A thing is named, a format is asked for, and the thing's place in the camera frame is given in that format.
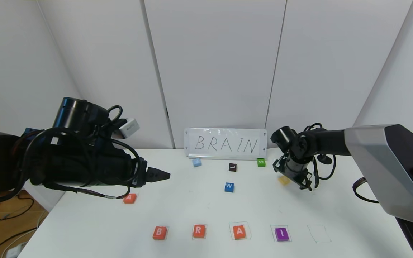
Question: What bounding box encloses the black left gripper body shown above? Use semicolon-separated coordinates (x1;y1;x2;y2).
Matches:
111;156;148;188

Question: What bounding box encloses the orange B letter block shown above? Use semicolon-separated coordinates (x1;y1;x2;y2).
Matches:
152;226;168;240

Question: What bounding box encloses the white BRAIN sign board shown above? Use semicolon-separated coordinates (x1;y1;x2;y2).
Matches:
184;128;267;160

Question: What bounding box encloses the purple I letter block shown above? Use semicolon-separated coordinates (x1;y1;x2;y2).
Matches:
274;227;289;242

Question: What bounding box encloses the white power strip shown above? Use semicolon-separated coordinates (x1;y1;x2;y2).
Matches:
6;243;28;258

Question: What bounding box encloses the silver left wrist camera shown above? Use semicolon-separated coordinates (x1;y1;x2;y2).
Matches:
114;118;140;139

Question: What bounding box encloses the thin black left wrist cable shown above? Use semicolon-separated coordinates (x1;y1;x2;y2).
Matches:
43;105;132;200

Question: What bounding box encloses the black looped floor cable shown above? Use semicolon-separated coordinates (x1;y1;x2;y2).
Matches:
0;192;35;223

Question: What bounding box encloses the black straight floor cable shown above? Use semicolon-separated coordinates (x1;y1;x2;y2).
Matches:
0;229;39;258

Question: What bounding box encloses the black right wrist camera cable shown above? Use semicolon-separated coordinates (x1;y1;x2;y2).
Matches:
302;123;337;189

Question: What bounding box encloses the thick black right arm hose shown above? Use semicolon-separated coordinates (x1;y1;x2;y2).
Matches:
352;177;380;204

